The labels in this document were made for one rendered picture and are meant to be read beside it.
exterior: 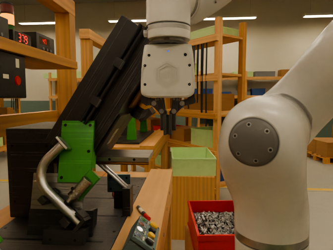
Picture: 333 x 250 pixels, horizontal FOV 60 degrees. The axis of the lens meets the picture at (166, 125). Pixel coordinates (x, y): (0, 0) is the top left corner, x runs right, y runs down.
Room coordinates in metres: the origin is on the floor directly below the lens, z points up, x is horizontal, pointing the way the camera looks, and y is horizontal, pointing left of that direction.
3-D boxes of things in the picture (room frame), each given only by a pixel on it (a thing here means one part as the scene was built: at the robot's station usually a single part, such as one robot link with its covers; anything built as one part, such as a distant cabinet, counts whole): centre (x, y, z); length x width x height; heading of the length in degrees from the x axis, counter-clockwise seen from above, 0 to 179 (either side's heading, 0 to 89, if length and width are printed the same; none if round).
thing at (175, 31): (0.56, 0.00, 1.47); 0.09 x 0.08 x 0.03; 85
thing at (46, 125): (1.20, 0.49, 1.07); 0.30 x 0.18 x 0.34; 176
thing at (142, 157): (1.15, 0.26, 1.11); 0.39 x 0.16 x 0.03; 86
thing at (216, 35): (4.53, -0.14, 1.19); 2.30 x 0.55 x 2.39; 35
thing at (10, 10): (1.22, 0.65, 1.71); 0.05 x 0.05 x 0.04
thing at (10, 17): (1.22, 0.65, 1.67); 0.05 x 0.05 x 0.05
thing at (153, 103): (0.56, 0.01, 1.31); 0.03 x 0.03 x 0.07; 85
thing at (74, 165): (1.00, 0.30, 1.17); 0.13 x 0.12 x 0.20; 176
